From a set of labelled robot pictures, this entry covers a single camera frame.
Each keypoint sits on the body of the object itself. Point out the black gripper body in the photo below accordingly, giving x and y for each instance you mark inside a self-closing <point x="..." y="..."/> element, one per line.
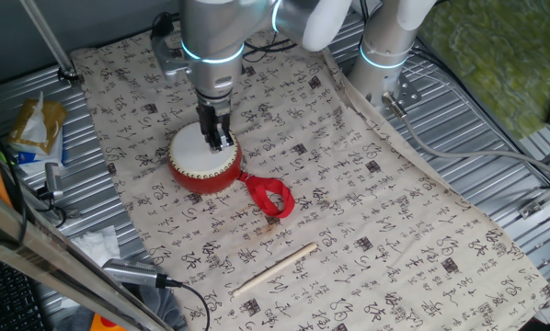
<point x="214" y="112"/>

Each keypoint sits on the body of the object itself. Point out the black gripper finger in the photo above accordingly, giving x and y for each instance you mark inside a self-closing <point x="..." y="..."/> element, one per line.
<point x="225" y="135"/>
<point x="209" y="133"/>

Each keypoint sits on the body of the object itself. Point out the wooden drumstick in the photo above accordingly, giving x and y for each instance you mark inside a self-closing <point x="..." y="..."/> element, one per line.
<point x="275" y="269"/>

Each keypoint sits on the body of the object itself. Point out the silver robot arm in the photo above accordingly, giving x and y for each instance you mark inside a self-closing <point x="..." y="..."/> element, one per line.
<point x="385" y="69"/>

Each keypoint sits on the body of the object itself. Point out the red drum with white skin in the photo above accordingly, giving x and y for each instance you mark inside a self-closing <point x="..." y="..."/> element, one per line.
<point x="187" y="156"/>

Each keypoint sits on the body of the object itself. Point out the beige calligraphy print cloth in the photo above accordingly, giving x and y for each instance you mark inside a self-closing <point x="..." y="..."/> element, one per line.
<point x="348" y="207"/>

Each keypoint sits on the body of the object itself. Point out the white crumpled tissue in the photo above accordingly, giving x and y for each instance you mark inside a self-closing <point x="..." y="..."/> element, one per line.
<point x="98" y="246"/>

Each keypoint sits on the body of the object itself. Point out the yellow tissue pack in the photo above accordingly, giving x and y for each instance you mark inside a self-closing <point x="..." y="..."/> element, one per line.
<point x="36" y="128"/>

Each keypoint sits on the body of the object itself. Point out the grey metal pole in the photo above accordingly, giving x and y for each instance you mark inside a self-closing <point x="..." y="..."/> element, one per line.
<point x="49" y="41"/>

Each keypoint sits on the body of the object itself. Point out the orange emergency stop box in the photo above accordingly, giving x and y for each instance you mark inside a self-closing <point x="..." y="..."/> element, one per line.
<point x="102" y="324"/>

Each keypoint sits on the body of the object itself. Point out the black keyboard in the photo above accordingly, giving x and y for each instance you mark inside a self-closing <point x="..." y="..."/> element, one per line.
<point x="3" y="299"/>

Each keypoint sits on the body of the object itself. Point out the green yellow mat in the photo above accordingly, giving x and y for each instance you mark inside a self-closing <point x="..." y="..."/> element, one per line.
<point x="496" y="60"/>

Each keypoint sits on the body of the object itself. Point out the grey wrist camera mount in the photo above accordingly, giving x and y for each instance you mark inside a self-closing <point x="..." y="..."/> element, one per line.
<point x="164" y="55"/>

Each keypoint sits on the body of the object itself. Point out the long silver camera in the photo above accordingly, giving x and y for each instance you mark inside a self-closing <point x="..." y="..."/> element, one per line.
<point x="132" y="273"/>

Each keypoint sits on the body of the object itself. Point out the small silver camera on mount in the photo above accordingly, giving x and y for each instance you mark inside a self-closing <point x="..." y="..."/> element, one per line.
<point x="53" y="177"/>

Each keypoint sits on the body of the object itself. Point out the aluminium frame bar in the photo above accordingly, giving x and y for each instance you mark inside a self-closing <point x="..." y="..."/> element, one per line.
<point x="49" y="262"/>

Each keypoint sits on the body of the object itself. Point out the aluminium profile bracket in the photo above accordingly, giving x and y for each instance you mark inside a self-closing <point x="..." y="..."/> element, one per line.
<point x="546" y="195"/>

